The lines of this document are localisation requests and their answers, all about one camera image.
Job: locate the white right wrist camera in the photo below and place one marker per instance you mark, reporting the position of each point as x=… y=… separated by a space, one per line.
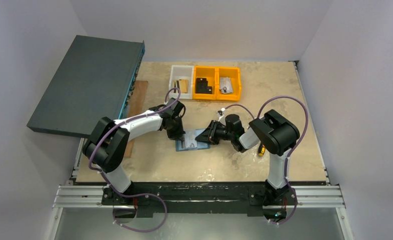
x=221 y=114

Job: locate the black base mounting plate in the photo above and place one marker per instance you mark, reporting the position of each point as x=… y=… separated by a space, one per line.
x=252 y=198

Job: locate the white plastic bin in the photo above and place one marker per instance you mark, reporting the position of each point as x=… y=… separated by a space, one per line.
x=181 y=77

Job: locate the yellow bin middle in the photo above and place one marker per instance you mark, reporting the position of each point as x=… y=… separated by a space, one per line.
x=211 y=73

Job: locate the aluminium frame rail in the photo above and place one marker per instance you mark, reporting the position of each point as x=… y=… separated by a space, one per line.
x=321 y=213

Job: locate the silver cards in yellow bin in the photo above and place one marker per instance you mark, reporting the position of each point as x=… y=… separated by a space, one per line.
x=225 y=85

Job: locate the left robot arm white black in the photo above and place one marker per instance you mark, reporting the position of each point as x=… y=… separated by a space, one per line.
x=106 y=145

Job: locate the dark grey network switch box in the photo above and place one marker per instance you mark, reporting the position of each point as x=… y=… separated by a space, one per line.
x=95 y=79

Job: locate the teal card holder wallet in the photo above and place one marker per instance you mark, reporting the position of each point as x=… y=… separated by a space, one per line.
x=188 y=134

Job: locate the gold cards in white bin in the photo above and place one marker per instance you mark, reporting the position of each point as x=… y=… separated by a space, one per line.
x=182 y=85

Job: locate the yellow bin right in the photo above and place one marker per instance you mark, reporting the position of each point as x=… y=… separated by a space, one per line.
x=235 y=74

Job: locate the yellow bin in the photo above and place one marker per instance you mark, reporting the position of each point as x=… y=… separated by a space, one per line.
x=211 y=73
x=235 y=74

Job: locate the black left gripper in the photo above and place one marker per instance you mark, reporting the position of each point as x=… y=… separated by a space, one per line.
x=177 y=133

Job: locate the black cards in yellow bin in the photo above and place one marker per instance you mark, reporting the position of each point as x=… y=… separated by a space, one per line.
x=202 y=86

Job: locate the wooden board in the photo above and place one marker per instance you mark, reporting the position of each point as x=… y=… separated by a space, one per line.
x=135 y=106

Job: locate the silver VIP card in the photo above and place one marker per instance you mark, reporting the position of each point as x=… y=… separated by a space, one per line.
x=189 y=143

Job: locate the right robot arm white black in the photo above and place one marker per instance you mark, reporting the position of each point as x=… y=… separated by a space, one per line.
x=277 y=134

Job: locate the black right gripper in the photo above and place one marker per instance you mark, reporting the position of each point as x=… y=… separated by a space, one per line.
x=213 y=132

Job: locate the yellow handled screwdriver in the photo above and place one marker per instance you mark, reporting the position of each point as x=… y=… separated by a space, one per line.
x=261 y=150

